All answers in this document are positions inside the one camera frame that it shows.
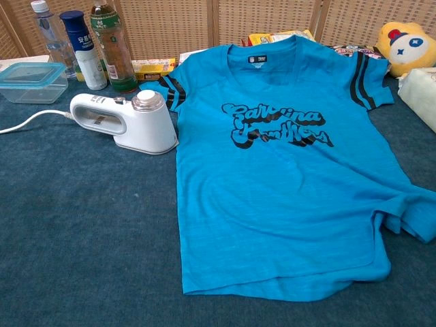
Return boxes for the clear container blue lid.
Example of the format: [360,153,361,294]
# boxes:
[0,62,69,105]

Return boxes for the clear water bottle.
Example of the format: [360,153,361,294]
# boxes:
[29,0,78,80]

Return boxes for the yellow snack bag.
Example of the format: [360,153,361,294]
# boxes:
[242,29,316,48]

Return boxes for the yellow snack box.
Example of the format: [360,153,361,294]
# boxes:
[131,57,178,82]

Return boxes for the dark teal table cloth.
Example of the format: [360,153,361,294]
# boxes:
[0,76,436,327]

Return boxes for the white handheld garment steamer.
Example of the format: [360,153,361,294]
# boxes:
[69,89,180,156]

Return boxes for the wicker folding screen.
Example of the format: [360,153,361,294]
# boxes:
[0,0,436,62]

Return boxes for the thin white cable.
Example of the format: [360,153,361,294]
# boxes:
[0,109,74,136]

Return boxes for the green tea bottle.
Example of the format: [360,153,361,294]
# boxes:
[90,0,139,93]

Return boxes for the yellow plush toy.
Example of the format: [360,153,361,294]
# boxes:
[374,21,436,78]

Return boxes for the blue printed t-shirt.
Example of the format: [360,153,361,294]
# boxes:
[138,35,436,303]

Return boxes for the dark pink snack package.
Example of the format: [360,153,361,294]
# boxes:
[325,43,384,59]

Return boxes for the white bottle blue cap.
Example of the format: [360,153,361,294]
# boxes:
[59,10,108,91]

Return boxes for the white pink package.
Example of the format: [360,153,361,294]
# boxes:
[177,50,205,65]

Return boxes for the white folded cloth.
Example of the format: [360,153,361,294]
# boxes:
[396,67,436,134]

